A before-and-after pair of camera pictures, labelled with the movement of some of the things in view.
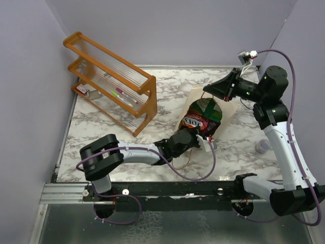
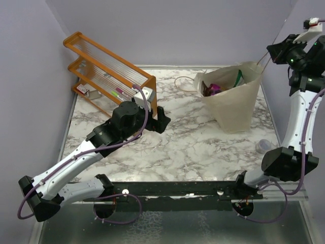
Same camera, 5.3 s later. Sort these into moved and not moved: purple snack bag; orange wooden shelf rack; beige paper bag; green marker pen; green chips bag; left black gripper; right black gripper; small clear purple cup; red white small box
Moved: green chips bag; right black gripper; beige paper bag; left black gripper; purple snack bag
Not moved: red white small box; green marker pen; small clear purple cup; orange wooden shelf rack
